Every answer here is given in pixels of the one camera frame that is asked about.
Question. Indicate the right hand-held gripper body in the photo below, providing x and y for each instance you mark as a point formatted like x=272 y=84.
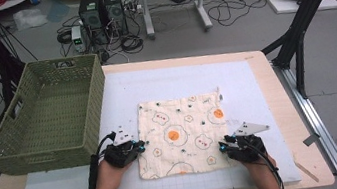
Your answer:
x=248 y=148

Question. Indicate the green woven basket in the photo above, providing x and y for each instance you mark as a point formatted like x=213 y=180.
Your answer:
x=54 y=88

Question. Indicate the small grey power supply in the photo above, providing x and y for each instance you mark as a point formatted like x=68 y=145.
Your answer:
x=78 y=39

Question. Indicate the clear plastic bag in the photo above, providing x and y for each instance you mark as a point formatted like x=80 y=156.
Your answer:
x=30 y=19

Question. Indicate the small grey metal piece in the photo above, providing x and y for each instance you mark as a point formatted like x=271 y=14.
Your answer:
x=311 y=139

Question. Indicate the person's right hand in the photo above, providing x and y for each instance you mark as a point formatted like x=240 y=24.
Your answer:
x=261 y=168

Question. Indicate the white grid mat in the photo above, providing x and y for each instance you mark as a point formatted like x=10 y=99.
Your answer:
x=171 y=80

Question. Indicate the narrow black computer tower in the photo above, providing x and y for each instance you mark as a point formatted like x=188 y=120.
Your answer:
x=115 y=11

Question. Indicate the thin wooden stick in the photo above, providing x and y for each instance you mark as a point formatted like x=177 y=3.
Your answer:
x=306 y=171

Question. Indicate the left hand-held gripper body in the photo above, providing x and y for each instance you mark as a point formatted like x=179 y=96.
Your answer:
x=121 y=152

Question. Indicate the person's left hand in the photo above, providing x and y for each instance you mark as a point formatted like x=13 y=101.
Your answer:
x=111 y=178

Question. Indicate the wide black computer tower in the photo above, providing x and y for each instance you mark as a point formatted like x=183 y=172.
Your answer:
x=92 y=18

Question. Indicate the white desk leg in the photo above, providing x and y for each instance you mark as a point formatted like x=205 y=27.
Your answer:
x=202 y=5
x=146 y=10

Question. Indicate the cream printed cloth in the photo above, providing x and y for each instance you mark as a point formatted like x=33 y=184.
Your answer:
x=179 y=133

